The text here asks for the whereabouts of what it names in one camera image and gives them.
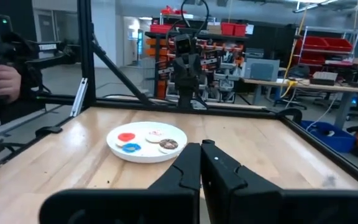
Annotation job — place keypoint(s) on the black office chair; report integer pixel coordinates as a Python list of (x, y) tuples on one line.
[(298, 72)]

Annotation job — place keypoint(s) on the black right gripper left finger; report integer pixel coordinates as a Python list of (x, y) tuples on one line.
[(172, 202)]

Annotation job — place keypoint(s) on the silver metal bracket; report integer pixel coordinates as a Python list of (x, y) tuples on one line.
[(79, 96)]

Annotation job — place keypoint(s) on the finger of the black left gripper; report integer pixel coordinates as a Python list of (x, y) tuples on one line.
[(196, 65), (179, 65)]

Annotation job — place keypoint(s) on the blue plastic bin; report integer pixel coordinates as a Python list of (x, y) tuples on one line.
[(337, 140)]

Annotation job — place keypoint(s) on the small blue sprinkled donut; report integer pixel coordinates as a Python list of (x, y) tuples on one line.
[(127, 148)]

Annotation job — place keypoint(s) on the small chocolate donut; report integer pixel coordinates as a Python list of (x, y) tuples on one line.
[(163, 144)]

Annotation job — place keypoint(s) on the red storage bin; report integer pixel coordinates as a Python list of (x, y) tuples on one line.
[(240, 30), (227, 29), (160, 29)]

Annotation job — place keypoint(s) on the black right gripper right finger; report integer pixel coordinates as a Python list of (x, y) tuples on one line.
[(235, 199)]

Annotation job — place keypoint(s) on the wooden workbench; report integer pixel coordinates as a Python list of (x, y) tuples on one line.
[(337, 88)]

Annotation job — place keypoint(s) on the black aluminium frame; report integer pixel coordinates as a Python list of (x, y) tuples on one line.
[(85, 46)]

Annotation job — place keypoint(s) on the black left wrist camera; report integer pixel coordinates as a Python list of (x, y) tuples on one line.
[(184, 43)]

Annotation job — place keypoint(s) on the small white pink donut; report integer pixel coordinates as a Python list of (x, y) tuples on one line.
[(154, 137)]

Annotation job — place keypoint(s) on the white round plate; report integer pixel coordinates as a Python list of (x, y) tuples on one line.
[(148, 157)]

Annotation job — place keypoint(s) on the black table clamp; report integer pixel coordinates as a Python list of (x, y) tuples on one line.
[(292, 112), (48, 130)]

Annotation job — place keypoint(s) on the cardboard box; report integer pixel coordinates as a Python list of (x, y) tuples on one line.
[(213, 29)]

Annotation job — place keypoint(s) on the person's hand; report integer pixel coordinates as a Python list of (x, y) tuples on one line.
[(5, 84)]

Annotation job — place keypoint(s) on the grey metal box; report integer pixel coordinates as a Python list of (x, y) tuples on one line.
[(261, 71)]

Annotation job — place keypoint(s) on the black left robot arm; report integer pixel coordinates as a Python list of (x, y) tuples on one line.
[(186, 93)]

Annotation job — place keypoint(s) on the small red donut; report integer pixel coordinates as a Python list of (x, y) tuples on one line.
[(121, 137)]

